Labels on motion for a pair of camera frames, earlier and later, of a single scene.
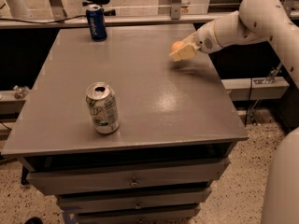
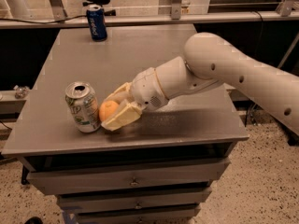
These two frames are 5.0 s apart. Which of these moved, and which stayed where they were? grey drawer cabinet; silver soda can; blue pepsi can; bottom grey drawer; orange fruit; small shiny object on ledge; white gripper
Moved: white gripper; silver soda can; orange fruit
Stayed: grey drawer cabinet; small shiny object on ledge; blue pepsi can; bottom grey drawer
